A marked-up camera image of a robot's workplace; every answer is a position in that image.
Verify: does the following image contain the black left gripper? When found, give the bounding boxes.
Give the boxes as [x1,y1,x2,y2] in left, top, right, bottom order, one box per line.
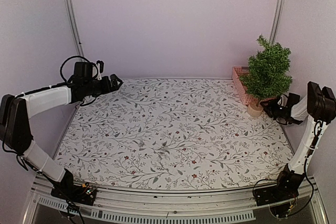
[84,73,123,98]

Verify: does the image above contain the small green christmas tree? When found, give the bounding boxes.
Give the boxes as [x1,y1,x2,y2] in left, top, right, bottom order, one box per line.
[239,35,292,117]

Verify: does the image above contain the pink plastic basket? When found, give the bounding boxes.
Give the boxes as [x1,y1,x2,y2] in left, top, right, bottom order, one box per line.
[232,66,257,105]

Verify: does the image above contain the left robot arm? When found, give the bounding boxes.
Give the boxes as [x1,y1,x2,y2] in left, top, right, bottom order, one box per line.
[1,57,123,200]

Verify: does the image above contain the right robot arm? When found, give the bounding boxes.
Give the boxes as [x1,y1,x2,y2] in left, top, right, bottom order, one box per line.
[260,81,335,201]

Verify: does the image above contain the floral patterned table mat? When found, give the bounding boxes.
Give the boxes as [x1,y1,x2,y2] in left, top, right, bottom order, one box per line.
[55,79,292,190]

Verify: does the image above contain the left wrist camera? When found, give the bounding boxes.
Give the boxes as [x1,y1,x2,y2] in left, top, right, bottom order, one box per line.
[96,60,104,80]

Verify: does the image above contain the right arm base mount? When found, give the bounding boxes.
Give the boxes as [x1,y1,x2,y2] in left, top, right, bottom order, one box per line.
[252,179,299,219]

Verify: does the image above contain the front aluminium rail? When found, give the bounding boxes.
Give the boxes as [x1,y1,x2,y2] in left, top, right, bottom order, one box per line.
[23,176,331,223]

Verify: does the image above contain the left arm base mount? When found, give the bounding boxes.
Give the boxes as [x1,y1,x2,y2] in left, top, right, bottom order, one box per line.
[51,183,97,206]

